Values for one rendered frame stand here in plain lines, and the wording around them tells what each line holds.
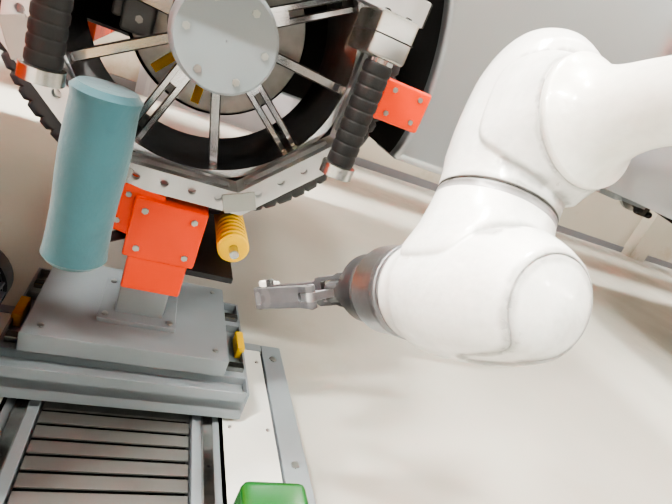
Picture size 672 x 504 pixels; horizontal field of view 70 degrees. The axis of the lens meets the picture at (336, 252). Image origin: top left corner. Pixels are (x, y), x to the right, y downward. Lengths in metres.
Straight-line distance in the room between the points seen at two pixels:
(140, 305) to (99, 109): 0.55
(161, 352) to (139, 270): 0.24
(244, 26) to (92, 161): 0.26
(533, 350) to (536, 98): 0.18
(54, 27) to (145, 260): 0.43
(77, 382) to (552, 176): 0.94
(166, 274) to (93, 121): 0.32
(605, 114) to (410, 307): 0.19
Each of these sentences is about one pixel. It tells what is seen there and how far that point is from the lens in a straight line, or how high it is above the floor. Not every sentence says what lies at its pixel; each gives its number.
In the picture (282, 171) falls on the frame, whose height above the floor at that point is 0.68.
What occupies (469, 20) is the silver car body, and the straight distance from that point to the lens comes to 1.03.
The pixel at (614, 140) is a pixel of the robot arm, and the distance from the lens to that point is 0.38.
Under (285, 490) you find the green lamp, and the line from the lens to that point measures 0.31.
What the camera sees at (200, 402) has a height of 0.13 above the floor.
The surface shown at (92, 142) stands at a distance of 0.69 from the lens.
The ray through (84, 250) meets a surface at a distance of 0.76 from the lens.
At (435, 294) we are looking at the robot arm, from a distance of 0.34.
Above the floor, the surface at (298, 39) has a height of 0.88.
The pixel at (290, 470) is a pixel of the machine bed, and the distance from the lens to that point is 1.14.
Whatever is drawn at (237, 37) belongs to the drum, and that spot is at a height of 0.86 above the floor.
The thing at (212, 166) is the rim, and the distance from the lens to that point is 0.94.
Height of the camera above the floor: 0.89
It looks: 21 degrees down
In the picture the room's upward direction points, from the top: 23 degrees clockwise
